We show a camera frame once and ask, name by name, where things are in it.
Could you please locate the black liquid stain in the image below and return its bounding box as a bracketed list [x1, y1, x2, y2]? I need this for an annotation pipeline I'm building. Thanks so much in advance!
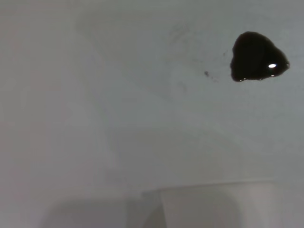
[229, 31, 290, 83]

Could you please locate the white paper cup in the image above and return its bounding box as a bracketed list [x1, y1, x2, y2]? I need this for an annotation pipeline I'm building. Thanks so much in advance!
[142, 182, 304, 228]

